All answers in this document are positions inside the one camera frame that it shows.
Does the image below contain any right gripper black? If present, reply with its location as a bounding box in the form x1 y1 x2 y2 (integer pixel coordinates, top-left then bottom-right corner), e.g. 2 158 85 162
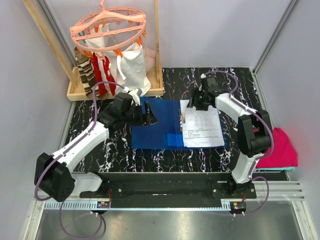
186 87 209 112

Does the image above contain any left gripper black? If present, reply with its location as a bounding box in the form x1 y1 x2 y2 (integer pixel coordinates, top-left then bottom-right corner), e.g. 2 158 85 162
121 101 158 127

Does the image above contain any white table form sheet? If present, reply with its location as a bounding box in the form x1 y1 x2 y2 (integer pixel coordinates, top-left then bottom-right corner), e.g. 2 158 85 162
179 100 225 148

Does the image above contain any blue plastic folder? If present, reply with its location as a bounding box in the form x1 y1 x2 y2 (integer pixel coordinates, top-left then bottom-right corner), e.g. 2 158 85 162
132 97 227 151

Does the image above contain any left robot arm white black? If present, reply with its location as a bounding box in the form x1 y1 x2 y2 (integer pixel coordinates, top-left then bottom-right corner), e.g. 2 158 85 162
34 90 158 203

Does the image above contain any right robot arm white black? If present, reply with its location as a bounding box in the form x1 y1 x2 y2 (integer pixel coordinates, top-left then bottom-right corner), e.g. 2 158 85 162
187 74 275 199

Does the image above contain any red white striped sock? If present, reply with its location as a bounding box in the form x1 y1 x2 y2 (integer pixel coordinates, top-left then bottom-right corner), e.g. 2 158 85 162
91 53 116 97

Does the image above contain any black marble pattern mat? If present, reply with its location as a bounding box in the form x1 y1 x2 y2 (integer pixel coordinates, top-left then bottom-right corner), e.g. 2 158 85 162
62 67 263 173

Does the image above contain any white hanging towel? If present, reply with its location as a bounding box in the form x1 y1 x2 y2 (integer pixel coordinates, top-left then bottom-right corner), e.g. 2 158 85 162
116 43 151 96

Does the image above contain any pale pink hanging cloth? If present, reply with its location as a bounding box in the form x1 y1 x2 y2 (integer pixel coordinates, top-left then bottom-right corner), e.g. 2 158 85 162
144 47 156 72

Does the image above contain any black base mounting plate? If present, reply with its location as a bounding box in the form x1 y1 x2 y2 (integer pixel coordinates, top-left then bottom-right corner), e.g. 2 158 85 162
80 178 257 199

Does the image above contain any brown striped sock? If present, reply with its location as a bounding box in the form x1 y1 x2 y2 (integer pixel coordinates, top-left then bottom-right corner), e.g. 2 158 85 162
73 47 97 96

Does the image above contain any white cloth behind hanger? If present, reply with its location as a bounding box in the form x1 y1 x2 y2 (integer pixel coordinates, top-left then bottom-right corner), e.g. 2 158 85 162
85 23 110 49

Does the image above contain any pink round clip hanger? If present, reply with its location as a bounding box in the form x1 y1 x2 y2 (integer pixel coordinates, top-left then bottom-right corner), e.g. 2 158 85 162
69 0 147 60

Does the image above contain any pink folded t-shirt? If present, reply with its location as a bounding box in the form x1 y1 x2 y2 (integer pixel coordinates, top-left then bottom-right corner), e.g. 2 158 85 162
256 127 298 168

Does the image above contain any teal folded garment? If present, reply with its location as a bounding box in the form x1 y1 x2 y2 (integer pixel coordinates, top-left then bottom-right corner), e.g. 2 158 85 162
254 166 296 172

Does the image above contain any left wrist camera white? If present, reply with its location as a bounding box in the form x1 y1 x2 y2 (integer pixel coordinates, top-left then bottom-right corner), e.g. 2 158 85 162
123 87 143 106

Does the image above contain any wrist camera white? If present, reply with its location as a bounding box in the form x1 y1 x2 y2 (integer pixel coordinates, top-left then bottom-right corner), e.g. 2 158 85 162
200 73 208 92
123 87 143 106

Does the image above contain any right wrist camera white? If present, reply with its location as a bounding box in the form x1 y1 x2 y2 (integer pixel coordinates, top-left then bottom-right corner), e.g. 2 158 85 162
200 73 208 92

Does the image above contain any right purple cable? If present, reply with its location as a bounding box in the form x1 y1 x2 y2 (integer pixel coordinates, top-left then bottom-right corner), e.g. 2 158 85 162
201 70 275 216

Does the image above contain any purple cable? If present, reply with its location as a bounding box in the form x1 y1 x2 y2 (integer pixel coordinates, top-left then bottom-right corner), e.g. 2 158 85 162
201 70 275 216
33 81 128 238

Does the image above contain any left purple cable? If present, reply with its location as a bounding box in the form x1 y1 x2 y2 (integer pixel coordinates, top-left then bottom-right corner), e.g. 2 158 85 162
33 81 128 238

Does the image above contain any wooden rack frame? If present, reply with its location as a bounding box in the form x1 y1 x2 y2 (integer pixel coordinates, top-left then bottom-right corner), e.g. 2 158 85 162
23 0 164 102

